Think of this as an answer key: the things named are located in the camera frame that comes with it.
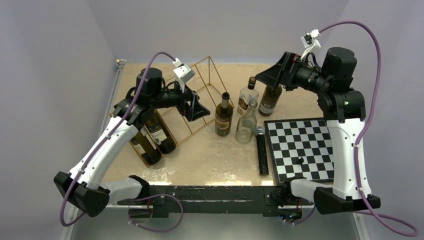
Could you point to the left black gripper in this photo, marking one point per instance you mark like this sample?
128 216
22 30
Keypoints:
194 109

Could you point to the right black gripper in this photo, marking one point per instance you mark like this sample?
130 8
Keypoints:
285 71

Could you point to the green wine bottle silver neck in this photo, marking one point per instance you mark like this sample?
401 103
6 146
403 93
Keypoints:
223 116

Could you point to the dark wine bottle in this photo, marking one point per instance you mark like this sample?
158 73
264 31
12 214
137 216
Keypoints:
160 133
145 148
269 100

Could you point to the clear glass bottle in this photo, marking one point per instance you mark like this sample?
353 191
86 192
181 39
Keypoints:
247 123

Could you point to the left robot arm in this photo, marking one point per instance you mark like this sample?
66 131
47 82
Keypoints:
81 186

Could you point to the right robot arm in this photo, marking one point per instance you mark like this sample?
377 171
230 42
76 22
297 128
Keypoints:
344 112

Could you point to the clear whisky bottle black cap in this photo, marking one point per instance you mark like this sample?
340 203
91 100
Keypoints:
245 95

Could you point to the black microphone silver head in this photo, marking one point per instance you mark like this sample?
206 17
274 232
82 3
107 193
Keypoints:
260 136

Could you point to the black white chessboard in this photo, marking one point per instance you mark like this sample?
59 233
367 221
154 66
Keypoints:
308 138

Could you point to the black chess piece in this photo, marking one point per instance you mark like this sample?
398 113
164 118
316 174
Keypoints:
300 161

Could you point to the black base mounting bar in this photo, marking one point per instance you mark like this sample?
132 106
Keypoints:
268 201

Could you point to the gold wire wine rack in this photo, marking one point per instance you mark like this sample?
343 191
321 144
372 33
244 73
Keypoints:
208 84

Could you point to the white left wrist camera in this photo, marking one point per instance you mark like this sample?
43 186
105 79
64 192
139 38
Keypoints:
183 73

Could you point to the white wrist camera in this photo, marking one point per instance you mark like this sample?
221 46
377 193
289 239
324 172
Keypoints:
183 73
310 41

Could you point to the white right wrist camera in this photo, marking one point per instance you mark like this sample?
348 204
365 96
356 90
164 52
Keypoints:
310 41

